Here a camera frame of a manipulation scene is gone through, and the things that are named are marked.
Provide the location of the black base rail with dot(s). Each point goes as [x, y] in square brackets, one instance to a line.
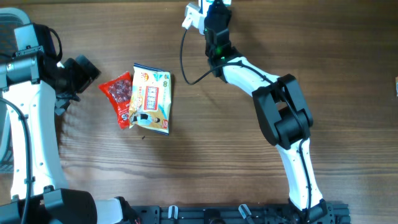
[329, 213]

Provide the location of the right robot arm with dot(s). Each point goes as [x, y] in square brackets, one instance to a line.
[282, 112]

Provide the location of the white barcode scanner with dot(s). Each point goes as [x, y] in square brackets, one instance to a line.
[206, 3]

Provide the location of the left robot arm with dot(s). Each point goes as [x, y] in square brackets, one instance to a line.
[35, 89]

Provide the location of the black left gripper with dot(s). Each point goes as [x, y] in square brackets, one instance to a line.
[85, 75]

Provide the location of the yellow wet wipes pack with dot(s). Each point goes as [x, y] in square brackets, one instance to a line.
[151, 99]

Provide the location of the red candy bag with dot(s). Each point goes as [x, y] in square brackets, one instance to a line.
[118, 92]

